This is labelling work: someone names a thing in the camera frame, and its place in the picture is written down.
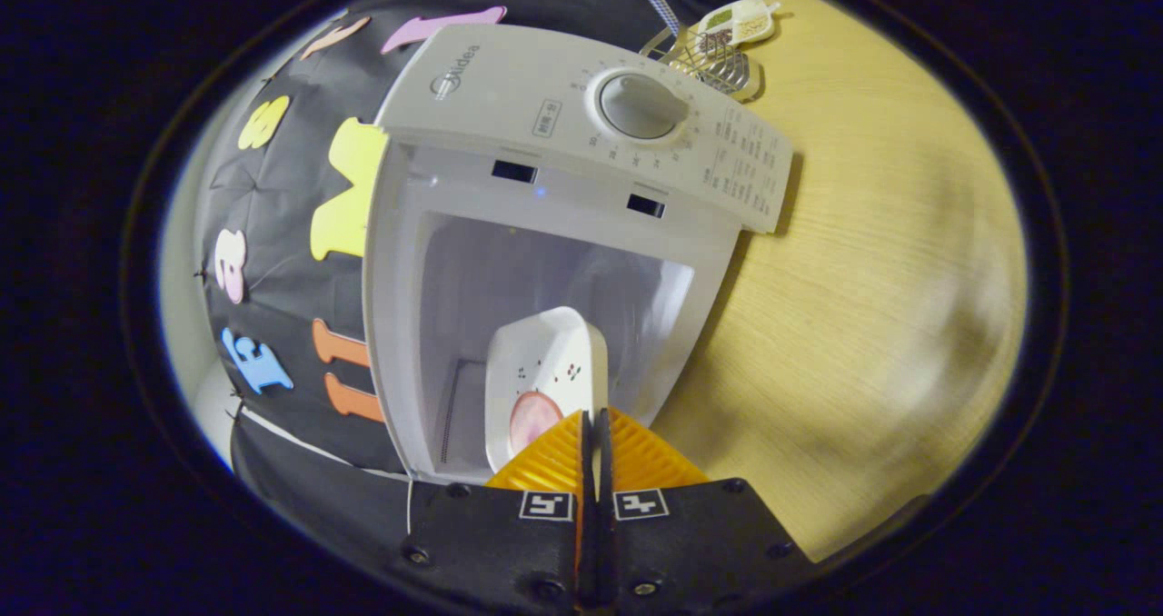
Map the striped spoon handle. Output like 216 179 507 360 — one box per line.
640 0 682 40

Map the white square plate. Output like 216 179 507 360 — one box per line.
483 306 610 473

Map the white microwave oven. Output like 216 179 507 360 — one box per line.
362 24 794 485

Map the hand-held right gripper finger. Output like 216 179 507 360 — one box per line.
400 409 593 612
595 407 805 612

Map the metal wire basket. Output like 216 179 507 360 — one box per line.
639 27 762 101

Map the pink ham slice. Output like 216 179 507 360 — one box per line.
507 391 564 455

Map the white divided bean dish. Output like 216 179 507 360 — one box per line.
695 0 780 49

